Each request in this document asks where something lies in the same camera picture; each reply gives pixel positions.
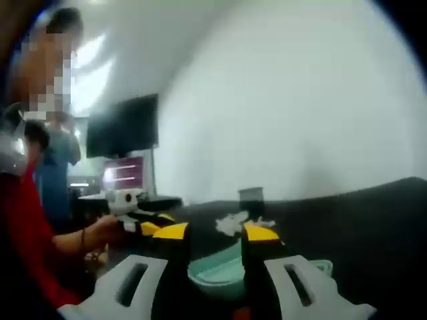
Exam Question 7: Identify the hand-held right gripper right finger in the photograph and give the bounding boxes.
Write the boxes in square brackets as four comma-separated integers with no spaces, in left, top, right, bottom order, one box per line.
[240,221,378,320]

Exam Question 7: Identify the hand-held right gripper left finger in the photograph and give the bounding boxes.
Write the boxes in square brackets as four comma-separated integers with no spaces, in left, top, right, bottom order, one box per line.
[57,221,191,320]

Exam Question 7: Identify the teal plastic bowl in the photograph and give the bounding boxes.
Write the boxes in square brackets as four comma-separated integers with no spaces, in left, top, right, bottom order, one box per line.
[186,239,334,301]

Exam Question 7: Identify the white paper trash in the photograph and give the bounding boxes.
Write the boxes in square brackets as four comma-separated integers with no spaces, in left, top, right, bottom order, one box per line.
[214,214,278,236]

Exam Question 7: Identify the black tabletop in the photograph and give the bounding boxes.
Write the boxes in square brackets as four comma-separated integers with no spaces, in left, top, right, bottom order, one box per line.
[99,175,427,320]

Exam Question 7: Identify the person's left hand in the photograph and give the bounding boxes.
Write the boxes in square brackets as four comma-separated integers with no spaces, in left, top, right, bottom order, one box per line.
[94,215,120,236]

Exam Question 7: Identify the purple lit screen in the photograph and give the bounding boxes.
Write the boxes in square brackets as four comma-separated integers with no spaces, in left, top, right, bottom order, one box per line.
[101,154,146,195]

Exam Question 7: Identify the black monitor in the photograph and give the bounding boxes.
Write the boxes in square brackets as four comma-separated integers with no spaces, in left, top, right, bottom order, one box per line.
[85,93,159,159]

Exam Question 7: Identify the small grey cup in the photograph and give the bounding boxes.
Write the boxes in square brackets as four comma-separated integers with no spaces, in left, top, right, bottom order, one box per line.
[238,187,267,215]

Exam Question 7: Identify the person in red shirt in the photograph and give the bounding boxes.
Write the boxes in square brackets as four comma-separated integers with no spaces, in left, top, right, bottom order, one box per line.
[0,159,88,309]

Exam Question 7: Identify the grey chest-worn device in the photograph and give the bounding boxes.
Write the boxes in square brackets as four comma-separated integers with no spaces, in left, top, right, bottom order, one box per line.
[0,102,31,175]

